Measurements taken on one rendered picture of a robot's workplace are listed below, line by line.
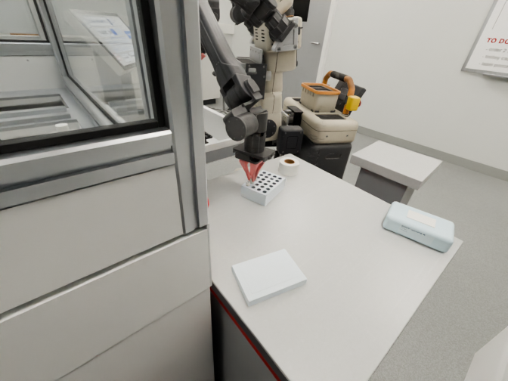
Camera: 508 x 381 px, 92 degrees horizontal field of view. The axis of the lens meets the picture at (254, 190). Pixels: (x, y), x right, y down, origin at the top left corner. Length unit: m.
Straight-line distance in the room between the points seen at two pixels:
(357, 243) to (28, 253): 0.60
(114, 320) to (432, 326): 1.50
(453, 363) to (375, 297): 1.05
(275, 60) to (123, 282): 1.20
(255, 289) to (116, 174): 0.33
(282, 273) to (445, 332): 1.25
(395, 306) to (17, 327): 0.56
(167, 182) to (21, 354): 0.24
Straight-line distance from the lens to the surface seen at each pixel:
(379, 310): 0.56
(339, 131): 1.40
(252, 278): 0.51
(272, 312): 0.50
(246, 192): 0.72
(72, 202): 0.28
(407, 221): 0.74
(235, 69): 0.67
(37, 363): 0.42
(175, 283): 0.41
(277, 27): 1.17
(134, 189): 0.29
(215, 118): 0.90
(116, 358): 0.49
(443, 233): 0.75
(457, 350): 1.66
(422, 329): 1.63
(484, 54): 3.58
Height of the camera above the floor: 1.18
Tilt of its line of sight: 33 degrees down
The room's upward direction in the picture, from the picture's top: 5 degrees clockwise
